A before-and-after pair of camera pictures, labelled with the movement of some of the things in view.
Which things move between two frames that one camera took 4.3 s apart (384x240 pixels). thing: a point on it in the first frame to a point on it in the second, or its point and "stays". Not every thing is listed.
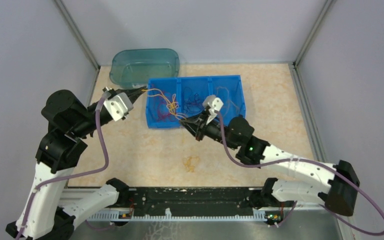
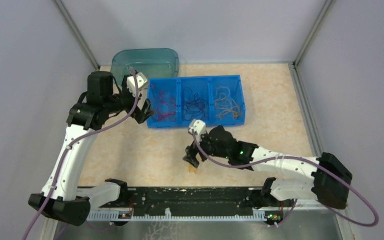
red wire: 164,111 stays
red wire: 163,111 stays
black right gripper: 197,125 to 192,150
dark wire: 191,103 stays
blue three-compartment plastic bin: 170,100 stays
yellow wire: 172,106 to 224,105
